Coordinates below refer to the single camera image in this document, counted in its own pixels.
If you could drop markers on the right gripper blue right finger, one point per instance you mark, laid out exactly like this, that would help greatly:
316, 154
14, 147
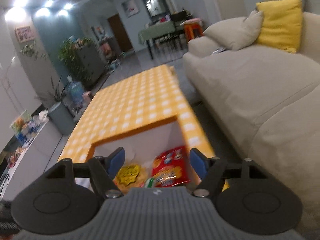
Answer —
199, 162

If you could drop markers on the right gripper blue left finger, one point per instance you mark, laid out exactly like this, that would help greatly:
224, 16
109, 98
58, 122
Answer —
115, 161

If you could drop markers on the yellow label cracker bag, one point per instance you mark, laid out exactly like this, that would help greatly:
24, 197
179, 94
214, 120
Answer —
130, 176

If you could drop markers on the red snack bag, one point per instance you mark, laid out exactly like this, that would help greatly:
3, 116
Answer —
170, 168

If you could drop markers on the orange cardboard box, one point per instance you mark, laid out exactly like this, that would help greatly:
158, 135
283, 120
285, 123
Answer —
143, 144

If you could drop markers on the white green snack packet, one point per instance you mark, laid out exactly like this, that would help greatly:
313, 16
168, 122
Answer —
150, 182

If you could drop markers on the grey-green trash bin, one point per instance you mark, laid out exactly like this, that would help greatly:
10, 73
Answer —
62, 118

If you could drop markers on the pink small heater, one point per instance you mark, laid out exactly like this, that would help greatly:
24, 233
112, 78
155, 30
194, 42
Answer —
87, 97

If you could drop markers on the yellow white checkered tablecloth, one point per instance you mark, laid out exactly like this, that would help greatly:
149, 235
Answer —
140, 100

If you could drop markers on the blue water bottle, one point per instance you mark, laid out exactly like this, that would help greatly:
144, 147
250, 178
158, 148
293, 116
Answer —
75, 91

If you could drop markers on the white low cabinet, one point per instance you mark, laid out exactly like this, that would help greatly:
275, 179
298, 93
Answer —
32, 162

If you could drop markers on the beige sofa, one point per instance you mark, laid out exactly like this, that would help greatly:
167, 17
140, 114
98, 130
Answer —
266, 101

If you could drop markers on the grey drawer cabinet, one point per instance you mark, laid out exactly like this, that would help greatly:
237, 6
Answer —
92, 62

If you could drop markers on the grey cushion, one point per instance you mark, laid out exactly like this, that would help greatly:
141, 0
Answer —
236, 33

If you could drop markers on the dining table green cloth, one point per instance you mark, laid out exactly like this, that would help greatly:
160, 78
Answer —
167, 29

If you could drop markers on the orange stool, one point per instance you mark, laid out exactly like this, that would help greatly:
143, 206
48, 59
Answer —
193, 28

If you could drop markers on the yellow cushion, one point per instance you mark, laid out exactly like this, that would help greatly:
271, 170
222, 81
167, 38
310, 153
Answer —
282, 24

